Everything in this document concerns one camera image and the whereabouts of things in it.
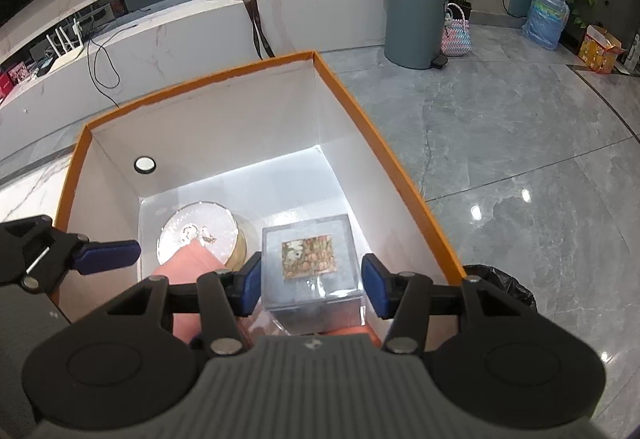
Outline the pink cylinder humidifier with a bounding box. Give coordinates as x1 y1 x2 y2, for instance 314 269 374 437
154 241 238 344

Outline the clear acrylic cube box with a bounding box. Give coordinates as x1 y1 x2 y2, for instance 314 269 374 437
260 214 366 335

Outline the pink pump lotion bottle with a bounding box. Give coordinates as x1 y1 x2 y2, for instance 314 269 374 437
312 323 382 352

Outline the orange storage box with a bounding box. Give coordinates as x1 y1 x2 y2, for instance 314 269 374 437
55 51 464 341

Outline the red gift box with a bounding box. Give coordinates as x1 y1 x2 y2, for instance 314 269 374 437
0 72 14 102

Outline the white wifi router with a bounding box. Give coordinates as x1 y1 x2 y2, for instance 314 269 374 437
46 19 87 72

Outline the pastel woven basket bag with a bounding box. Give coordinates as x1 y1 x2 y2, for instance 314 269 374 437
440 2 472 57

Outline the grey-green pedal trash bin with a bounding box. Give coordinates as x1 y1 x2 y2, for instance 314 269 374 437
384 0 448 70

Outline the orange cardboard carton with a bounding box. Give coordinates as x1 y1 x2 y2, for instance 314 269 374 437
578 24 625 74

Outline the blue water jug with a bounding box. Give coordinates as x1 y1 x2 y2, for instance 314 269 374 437
522 0 570 50

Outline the black power cable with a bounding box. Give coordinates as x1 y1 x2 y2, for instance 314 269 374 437
86 23 139 108

